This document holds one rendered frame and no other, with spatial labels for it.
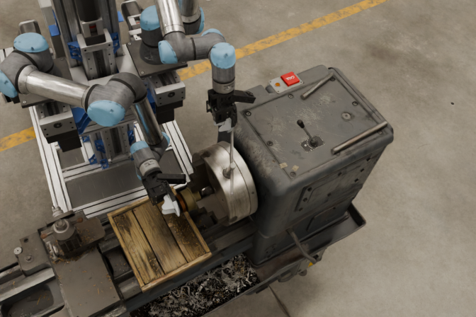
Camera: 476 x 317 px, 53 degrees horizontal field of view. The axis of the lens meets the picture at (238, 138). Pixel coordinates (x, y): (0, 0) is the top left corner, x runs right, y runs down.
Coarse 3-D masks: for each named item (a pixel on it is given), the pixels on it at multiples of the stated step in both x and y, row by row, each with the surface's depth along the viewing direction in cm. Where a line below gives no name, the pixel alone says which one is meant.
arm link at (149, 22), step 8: (152, 8) 198; (144, 16) 196; (152, 16) 196; (144, 24) 195; (152, 24) 194; (144, 32) 199; (152, 32) 197; (160, 32) 198; (144, 40) 203; (152, 40) 201; (160, 40) 202
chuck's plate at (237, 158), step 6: (222, 144) 183; (228, 144) 182; (228, 150) 179; (234, 150) 179; (234, 156) 177; (240, 156) 177; (240, 162) 176; (240, 168) 175; (246, 168) 176; (246, 174) 175; (246, 180) 175; (252, 180) 176; (246, 186) 175; (252, 186) 176; (252, 192) 177; (252, 198) 177; (252, 204) 179; (252, 210) 182
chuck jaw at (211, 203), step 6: (204, 198) 181; (210, 198) 181; (216, 198) 182; (198, 204) 179; (204, 204) 180; (210, 204) 180; (216, 204) 180; (198, 210) 181; (204, 210) 181; (210, 210) 179; (216, 210) 179; (222, 210) 179; (216, 216) 177; (222, 216) 178
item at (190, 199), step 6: (180, 192) 180; (186, 192) 180; (198, 192) 181; (180, 198) 178; (186, 198) 178; (192, 198) 179; (198, 198) 181; (180, 204) 177; (186, 204) 179; (192, 204) 179; (180, 210) 179; (186, 210) 181
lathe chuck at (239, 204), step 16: (192, 160) 192; (208, 160) 176; (224, 160) 176; (208, 176) 181; (224, 176) 172; (240, 176) 174; (224, 192) 171; (240, 192) 174; (224, 208) 178; (240, 208) 176; (224, 224) 187
